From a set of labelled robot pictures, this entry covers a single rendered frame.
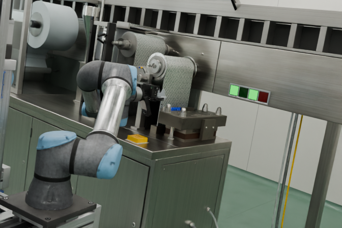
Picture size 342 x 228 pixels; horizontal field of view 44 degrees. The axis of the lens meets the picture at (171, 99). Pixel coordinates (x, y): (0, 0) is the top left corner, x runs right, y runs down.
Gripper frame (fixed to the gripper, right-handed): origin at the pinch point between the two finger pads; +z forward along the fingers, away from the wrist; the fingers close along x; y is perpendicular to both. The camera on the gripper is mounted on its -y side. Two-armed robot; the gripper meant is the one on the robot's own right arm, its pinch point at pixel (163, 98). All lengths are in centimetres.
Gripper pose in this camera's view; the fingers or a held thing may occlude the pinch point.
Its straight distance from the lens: 227.2
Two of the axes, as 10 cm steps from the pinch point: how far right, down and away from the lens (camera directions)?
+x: -7.5, -2.1, 6.3
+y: 1.6, -9.8, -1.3
